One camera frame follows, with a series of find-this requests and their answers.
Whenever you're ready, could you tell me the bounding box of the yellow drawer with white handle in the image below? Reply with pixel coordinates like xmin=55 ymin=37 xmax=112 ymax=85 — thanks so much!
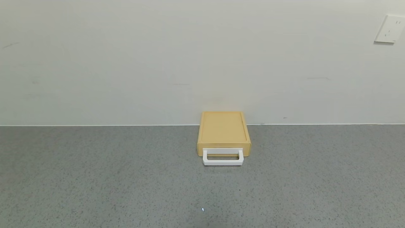
xmin=198 ymin=144 xmax=251 ymax=166

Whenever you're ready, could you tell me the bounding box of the yellow drawer cabinet casing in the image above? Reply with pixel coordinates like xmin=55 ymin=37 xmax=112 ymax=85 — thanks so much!
xmin=197 ymin=111 xmax=252 ymax=157

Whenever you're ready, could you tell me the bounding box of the white wall power outlet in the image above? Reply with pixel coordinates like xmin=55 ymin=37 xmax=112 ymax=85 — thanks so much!
xmin=374 ymin=15 xmax=405 ymax=44

